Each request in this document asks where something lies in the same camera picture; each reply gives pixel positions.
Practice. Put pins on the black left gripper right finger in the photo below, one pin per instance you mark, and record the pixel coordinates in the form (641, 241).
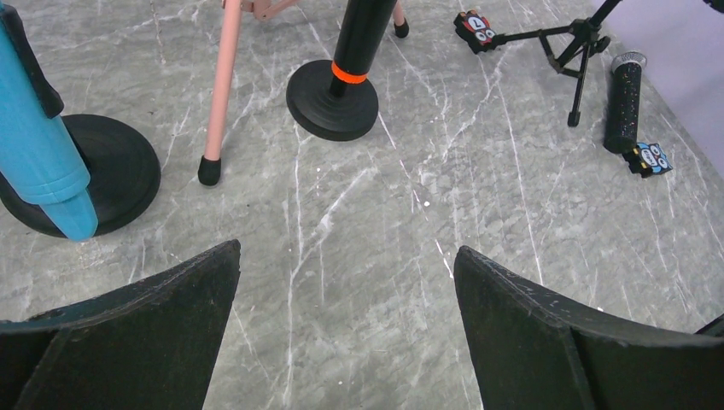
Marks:
(533, 348)

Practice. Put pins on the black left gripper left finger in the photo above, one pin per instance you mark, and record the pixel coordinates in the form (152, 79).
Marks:
(152, 344)

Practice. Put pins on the small black mic stand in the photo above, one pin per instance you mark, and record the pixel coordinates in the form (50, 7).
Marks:
(125, 172)

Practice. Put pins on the blue microphone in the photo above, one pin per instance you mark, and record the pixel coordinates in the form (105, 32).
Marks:
(38, 156)

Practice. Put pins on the black round-base mic stand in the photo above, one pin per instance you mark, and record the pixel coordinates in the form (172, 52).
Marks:
(328, 107)

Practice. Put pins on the black shock mount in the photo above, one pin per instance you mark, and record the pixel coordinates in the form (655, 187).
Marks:
(573, 60)

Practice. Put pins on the pink music stand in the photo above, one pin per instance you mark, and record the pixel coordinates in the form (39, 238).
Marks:
(361, 33)

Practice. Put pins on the blue owl block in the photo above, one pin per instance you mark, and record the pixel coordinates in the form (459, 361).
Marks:
(647, 160)

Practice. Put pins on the red owl block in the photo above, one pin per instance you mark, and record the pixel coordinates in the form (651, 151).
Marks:
(475, 30)

